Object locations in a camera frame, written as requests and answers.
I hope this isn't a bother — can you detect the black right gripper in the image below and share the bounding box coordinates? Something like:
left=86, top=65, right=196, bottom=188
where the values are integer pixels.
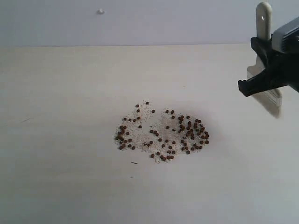
left=237, top=35, right=299, bottom=97

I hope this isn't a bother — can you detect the wide wooden paint brush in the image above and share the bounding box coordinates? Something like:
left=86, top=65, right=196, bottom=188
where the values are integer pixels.
left=247, top=1, right=282, bottom=119

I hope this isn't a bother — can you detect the pile of beans and rice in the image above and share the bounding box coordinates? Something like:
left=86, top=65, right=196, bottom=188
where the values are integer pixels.
left=114, top=100, right=210, bottom=163

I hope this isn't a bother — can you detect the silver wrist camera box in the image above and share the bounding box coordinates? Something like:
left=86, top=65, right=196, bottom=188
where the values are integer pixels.
left=271, top=17, right=299, bottom=54

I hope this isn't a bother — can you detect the white wall plug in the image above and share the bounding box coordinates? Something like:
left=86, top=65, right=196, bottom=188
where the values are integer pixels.
left=96, top=9, right=105, bottom=15

